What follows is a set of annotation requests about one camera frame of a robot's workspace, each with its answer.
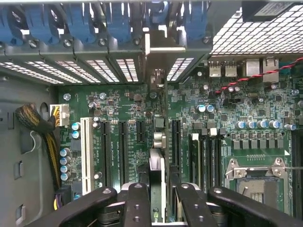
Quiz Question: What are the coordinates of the green motherboard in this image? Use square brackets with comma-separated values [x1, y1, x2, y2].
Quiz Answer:
[55, 58, 303, 220]

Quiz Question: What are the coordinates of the white PCI slot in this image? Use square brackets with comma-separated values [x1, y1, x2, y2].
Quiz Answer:
[80, 117, 94, 196]

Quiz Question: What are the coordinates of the yellow black sleeved cable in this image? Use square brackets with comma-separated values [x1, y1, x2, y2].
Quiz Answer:
[15, 103, 62, 190]

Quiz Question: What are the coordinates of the metal socket cover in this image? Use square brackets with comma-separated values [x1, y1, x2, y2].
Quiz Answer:
[226, 157, 290, 181]

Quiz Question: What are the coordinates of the blue slot clip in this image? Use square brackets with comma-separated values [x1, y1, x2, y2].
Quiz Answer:
[146, 0, 170, 31]
[105, 1, 133, 43]
[65, 1, 96, 44]
[184, 1, 209, 40]
[24, 2, 60, 45]
[0, 6, 25, 46]

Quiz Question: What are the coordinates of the purple yellow wire plug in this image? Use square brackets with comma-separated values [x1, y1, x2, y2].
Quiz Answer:
[53, 184, 72, 211]

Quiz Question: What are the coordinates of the CPU socket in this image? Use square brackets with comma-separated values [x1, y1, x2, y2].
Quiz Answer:
[224, 157, 294, 213]

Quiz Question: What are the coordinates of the open PC case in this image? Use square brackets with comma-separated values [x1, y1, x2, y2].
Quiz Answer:
[0, 0, 303, 227]

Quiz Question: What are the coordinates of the black short expansion slot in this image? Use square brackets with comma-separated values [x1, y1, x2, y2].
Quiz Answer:
[136, 119, 146, 143]

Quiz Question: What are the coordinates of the red black twisted wire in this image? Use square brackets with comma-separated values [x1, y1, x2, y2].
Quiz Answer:
[214, 56, 303, 95]

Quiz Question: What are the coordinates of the white power connector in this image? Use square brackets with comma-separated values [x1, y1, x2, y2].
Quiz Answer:
[49, 103, 71, 128]

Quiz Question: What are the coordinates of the black long expansion slot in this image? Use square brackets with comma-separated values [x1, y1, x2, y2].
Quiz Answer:
[101, 120, 112, 189]
[119, 120, 129, 187]
[171, 119, 181, 166]

